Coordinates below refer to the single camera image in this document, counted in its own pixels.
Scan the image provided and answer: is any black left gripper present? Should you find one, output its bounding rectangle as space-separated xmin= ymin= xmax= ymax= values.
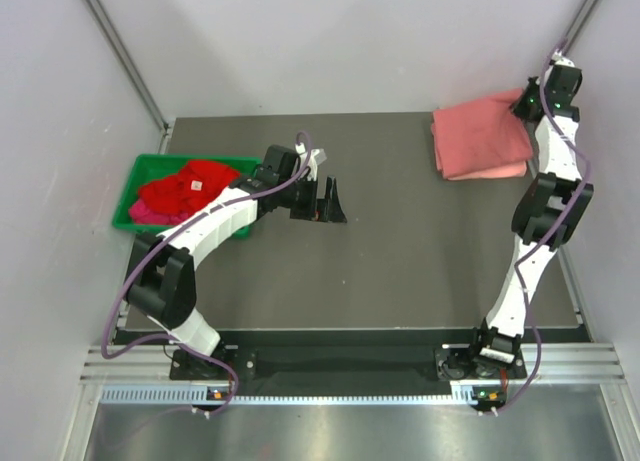
xmin=277 ymin=175 xmax=346 ymax=225

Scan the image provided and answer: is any red t-shirt in bin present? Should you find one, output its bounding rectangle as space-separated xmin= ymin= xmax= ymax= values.
xmin=138 ymin=159 xmax=240 ymax=216

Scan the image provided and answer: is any folded light pink t-shirt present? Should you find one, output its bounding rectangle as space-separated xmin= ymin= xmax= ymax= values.
xmin=446 ymin=161 xmax=527 ymax=181

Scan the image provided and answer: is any aluminium frame rail front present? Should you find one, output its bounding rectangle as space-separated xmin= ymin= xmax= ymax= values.
xmin=80 ymin=343 xmax=626 ymax=384

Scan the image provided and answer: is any aluminium left corner post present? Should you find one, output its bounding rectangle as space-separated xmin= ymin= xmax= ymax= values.
xmin=82 ymin=0 xmax=169 ymax=133

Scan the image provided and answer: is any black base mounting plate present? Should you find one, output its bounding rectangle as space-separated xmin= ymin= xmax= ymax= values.
xmin=112 ymin=328 xmax=529 ymax=396

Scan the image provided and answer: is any salmon pink t-shirt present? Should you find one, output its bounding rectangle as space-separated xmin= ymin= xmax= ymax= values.
xmin=430 ymin=88 xmax=533 ymax=179

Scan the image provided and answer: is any aluminium corner post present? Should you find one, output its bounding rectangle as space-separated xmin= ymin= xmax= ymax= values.
xmin=82 ymin=0 xmax=169 ymax=133
xmin=536 ymin=0 xmax=602 ymax=83

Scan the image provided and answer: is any grey slotted cable duct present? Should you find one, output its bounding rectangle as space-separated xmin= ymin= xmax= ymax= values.
xmin=100 ymin=384 xmax=506 ymax=405

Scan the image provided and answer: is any green plastic bin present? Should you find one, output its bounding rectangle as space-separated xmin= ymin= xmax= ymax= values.
xmin=112 ymin=154 xmax=261 ymax=234

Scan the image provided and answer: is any aluminium right corner post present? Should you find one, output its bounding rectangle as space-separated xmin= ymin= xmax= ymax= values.
xmin=536 ymin=0 xmax=602 ymax=83

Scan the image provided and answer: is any magenta t-shirt in bin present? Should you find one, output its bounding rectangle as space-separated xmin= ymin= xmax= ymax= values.
xmin=128 ymin=199 xmax=189 ymax=226

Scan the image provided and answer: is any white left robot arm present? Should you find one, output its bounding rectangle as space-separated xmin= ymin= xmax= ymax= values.
xmin=119 ymin=141 xmax=347 ymax=378

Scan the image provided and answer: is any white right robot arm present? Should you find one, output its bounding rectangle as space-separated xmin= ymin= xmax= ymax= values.
xmin=466 ymin=53 xmax=594 ymax=377

